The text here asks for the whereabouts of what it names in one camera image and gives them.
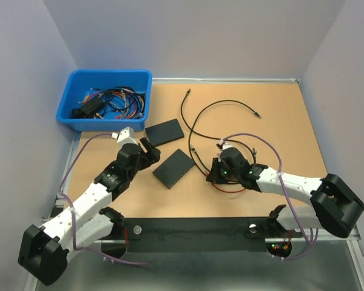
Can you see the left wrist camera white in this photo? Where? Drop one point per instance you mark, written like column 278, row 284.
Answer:
column 125, row 136

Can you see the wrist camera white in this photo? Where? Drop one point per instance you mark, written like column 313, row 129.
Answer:
column 125, row 136
column 223, row 145

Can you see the black base mat strip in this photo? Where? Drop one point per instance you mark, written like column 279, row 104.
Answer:
column 150, row 235

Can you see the blue plastic bin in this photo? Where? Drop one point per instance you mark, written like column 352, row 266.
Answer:
column 106, row 100

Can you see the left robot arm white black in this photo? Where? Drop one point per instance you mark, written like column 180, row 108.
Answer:
column 46, row 250

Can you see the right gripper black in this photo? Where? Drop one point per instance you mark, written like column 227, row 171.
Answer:
column 214, row 177

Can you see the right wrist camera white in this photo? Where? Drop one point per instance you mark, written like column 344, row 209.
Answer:
column 223, row 145

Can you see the black network switch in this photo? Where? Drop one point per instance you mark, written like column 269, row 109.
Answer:
column 164, row 132
column 173, row 168

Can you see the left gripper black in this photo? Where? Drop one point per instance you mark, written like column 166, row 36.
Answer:
column 151, row 156

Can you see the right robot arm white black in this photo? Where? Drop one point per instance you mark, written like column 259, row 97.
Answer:
column 329, row 203

